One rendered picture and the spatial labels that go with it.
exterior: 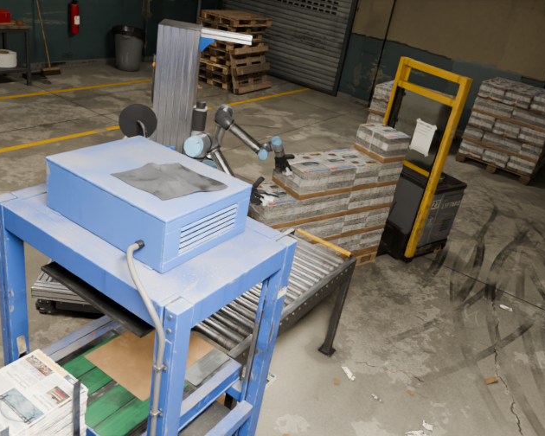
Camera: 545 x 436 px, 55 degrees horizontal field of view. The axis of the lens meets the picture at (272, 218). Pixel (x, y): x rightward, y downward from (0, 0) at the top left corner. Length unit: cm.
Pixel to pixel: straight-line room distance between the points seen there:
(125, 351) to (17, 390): 64
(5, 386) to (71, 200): 68
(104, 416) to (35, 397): 37
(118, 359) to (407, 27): 924
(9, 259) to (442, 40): 930
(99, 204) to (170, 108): 171
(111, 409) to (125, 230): 84
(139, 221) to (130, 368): 93
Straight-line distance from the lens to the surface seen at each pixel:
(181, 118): 350
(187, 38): 338
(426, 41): 1073
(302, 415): 352
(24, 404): 205
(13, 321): 246
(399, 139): 470
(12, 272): 232
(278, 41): 1213
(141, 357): 255
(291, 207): 412
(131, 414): 232
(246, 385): 249
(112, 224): 185
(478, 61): 1048
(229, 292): 178
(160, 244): 170
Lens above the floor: 254
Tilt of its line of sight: 27 degrees down
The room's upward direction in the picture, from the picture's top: 11 degrees clockwise
